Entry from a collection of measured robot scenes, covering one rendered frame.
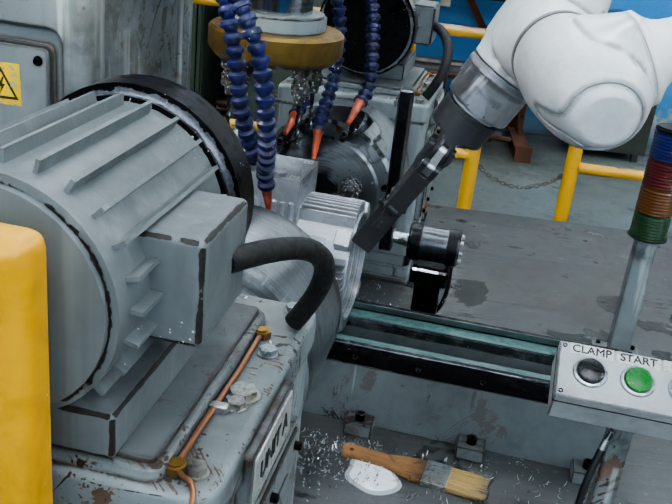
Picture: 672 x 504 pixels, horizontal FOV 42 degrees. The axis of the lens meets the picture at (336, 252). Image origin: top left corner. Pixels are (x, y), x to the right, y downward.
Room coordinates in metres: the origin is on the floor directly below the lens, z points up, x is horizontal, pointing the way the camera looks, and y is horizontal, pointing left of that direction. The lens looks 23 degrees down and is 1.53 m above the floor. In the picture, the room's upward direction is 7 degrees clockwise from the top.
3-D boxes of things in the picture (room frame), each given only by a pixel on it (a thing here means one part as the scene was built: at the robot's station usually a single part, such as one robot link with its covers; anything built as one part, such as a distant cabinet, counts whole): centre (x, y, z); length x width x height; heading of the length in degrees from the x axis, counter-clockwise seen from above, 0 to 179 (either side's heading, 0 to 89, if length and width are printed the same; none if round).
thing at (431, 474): (0.98, -0.14, 0.80); 0.21 x 0.05 x 0.01; 74
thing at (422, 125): (1.77, -0.03, 0.99); 0.35 x 0.31 x 0.37; 170
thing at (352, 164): (1.51, 0.02, 1.04); 0.41 x 0.25 x 0.25; 170
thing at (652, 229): (1.38, -0.51, 1.05); 0.06 x 0.06 x 0.04
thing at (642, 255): (1.38, -0.51, 1.01); 0.08 x 0.08 x 0.42; 80
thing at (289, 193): (1.18, 0.11, 1.11); 0.12 x 0.11 x 0.07; 79
